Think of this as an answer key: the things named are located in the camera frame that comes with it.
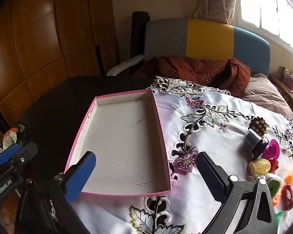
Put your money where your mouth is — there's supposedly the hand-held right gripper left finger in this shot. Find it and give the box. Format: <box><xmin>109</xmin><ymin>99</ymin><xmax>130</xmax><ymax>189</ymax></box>
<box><xmin>15</xmin><ymin>151</ymin><xmax>97</xmax><ymax>234</ymax></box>

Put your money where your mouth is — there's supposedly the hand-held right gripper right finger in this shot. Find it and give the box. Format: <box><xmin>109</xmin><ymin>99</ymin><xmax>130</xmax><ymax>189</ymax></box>
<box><xmin>197</xmin><ymin>152</ymin><xmax>279</xmax><ymax>234</ymax></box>

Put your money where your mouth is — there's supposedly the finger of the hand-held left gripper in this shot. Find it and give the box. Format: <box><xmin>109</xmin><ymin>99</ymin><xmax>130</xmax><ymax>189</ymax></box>
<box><xmin>0</xmin><ymin>142</ymin><xmax>38</xmax><ymax>166</ymax></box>

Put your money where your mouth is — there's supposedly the yellow egg-shaped stamp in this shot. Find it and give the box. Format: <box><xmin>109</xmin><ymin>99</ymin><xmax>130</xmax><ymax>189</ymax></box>
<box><xmin>248</xmin><ymin>158</ymin><xmax>271</xmax><ymax>176</ymax></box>

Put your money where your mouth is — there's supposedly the grey cylinder toy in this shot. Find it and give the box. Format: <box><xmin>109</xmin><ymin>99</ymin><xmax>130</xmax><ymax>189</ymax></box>
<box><xmin>243</xmin><ymin>129</ymin><xmax>269</xmax><ymax>158</ymax></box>

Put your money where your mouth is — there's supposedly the pink-edged white tray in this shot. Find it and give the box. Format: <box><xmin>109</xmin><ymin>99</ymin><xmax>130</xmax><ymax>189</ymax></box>
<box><xmin>64</xmin><ymin>89</ymin><xmax>172</xmax><ymax>197</ymax></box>

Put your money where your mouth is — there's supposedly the white and green stamp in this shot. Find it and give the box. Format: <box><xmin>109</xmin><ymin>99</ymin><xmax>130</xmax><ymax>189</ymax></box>
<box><xmin>265</xmin><ymin>173</ymin><xmax>282</xmax><ymax>198</ymax></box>

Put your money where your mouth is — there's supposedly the magenta heart toy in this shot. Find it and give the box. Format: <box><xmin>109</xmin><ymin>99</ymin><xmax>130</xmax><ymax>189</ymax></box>
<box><xmin>262</xmin><ymin>139</ymin><xmax>281</xmax><ymax>161</ymax></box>

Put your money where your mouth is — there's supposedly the orange snap cube cluster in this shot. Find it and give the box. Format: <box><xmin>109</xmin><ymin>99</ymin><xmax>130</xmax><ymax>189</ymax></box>
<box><xmin>271</xmin><ymin>192</ymin><xmax>284</xmax><ymax>206</ymax></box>

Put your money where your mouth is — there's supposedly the brown studded heart toy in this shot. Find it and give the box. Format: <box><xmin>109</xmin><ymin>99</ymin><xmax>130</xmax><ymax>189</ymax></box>
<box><xmin>249</xmin><ymin>117</ymin><xmax>269</xmax><ymax>137</ymax></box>

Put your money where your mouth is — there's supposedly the red cylinder toy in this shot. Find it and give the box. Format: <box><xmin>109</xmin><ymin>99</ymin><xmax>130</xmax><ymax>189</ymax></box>
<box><xmin>280</xmin><ymin>183</ymin><xmax>293</xmax><ymax>210</ymax></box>

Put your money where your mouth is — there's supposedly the green plastic block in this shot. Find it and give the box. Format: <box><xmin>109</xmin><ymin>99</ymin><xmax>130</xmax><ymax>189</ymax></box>
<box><xmin>275</xmin><ymin>211</ymin><xmax>284</xmax><ymax>234</ymax></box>

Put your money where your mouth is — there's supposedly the orange and white packet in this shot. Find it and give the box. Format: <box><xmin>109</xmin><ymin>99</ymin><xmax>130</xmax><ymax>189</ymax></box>
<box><xmin>1</xmin><ymin>127</ymin><xmax>25</xmax><ymax>152</ymax></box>

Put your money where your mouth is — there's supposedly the embroidered floral white tablecloth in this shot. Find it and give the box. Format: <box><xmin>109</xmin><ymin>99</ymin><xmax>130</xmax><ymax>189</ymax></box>
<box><xmin>73</xmin><ymin>76</ymin><xmax>293</xmax><ymax>234</ymax></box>

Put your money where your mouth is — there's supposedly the orange plastic clip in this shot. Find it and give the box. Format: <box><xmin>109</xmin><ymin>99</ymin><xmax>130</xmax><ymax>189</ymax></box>
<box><xmin>284</xmin><ymin>168</ymin><xmax>293</xmax><ymax>184</ymax></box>

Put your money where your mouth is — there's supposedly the pale pillow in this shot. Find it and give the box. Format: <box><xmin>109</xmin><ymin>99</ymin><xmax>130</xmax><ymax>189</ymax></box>
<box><xmin>242</xmin><ymin>73</ymin><xmax>293</xmax><ymax>121</ymax></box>

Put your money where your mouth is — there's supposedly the rust orange blanket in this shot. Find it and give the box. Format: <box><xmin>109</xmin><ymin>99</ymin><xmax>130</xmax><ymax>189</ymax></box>
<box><xmin>134</xmin><ymin>56</ymin><xmax>251</xmax><ymax>98</ymax></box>

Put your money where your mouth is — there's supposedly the wooden bedside shelf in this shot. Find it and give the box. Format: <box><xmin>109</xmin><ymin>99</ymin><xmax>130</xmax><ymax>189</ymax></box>
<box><xmin>270</xmin><ymin>74</ymin><xmax>293</xmax><ymax>117</ymax></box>

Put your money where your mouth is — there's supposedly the purple storage box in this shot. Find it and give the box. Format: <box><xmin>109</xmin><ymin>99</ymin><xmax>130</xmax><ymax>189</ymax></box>
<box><xmin>282</xmin><ymin>67</ymin><xmax>293</xmax><ymax>89</ymax></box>

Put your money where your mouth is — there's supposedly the wooden wardrobe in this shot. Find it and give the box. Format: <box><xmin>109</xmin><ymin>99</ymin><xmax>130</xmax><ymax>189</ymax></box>
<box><xmin>0</xmin><ymin>0</ymin><xmax>120</xmax><ymax>132</ymax></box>

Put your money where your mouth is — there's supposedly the grey yellow blue headboard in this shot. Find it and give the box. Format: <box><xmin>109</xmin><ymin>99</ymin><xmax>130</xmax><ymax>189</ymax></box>
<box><xmin>144</xmin><ymin>18</ymin><xmax>270</xmax><ymax>77</ymax></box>

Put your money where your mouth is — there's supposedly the beige lace curtain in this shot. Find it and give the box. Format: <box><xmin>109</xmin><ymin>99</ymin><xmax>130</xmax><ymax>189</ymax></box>
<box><xmin>194</xmin><ymin>0</ymin><xmax>238</xmax><ymax>26</ymax></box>

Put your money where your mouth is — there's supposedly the window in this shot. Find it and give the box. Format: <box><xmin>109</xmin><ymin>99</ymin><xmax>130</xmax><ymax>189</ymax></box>
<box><xmin>236</xmin><ymin>0</ymin><xmax>293</xmax><ymax>59</ymax></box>

